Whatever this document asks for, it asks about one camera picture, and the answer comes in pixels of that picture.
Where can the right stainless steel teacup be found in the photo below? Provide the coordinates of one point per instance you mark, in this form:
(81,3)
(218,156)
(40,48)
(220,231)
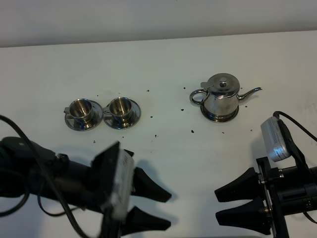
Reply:
(118,110)

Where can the left stainless steel teacup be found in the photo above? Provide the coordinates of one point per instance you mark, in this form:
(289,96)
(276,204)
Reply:
(80,110)

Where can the left stainless steel saucer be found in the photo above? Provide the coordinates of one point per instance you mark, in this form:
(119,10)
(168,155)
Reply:
(97,118)

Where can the stainless steel teacup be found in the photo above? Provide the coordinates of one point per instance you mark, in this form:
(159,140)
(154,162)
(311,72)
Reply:
(118,110)
(80,110)

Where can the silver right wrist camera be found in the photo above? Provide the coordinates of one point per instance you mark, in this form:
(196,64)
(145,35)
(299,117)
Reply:
(274,142)

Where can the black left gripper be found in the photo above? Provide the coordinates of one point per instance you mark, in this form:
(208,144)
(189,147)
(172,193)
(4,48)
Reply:
(100,180)

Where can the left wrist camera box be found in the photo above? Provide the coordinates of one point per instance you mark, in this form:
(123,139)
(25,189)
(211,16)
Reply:
(118,199)

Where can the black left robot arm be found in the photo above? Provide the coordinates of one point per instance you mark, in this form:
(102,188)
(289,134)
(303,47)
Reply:
(20,175)

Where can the stainless steel teapot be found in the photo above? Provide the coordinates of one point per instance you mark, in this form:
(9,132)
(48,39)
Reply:
(219,97)

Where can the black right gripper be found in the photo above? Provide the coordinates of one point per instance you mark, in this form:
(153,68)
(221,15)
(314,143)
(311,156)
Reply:
(252,215)

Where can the right stainless steel saucer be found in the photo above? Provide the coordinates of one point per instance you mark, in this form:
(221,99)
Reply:
(136,114)

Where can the stainless steel saucer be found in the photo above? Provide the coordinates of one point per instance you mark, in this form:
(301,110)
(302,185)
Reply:
(97,118)
(136,114)

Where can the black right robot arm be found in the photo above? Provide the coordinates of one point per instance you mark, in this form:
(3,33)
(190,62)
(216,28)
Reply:
(297,191)

